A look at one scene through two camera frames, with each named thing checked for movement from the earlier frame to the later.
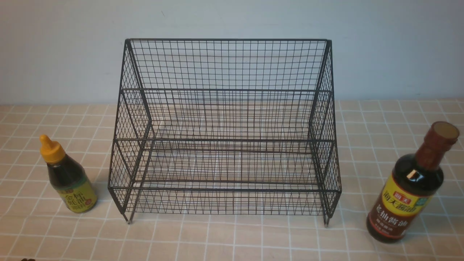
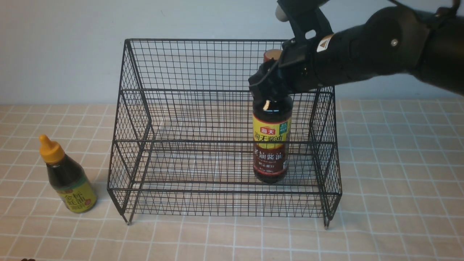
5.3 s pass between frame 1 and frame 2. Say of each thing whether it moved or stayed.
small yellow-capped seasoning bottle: stayed
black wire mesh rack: stayed
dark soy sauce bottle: moved
